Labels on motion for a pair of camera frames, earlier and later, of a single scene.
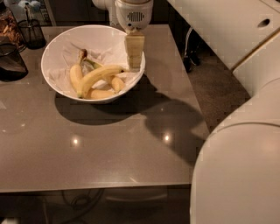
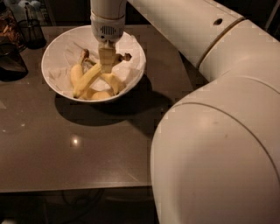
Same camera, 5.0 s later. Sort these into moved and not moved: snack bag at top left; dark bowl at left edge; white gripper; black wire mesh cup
Moved: white gripper
Not moved: snack bag at top left; dark bowl at left edge; black wire mesh cup
